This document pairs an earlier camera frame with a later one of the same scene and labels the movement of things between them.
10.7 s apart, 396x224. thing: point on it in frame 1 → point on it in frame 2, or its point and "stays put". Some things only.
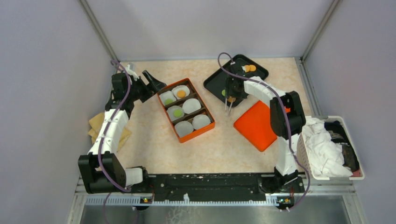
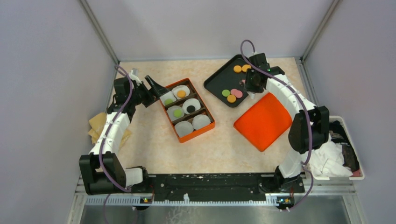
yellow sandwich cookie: x=181 y=94 stays put
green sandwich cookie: x=177 y=113 stays put
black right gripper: x=229 y=83 → x=249 y=87
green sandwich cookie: x=168 y=101 stays put
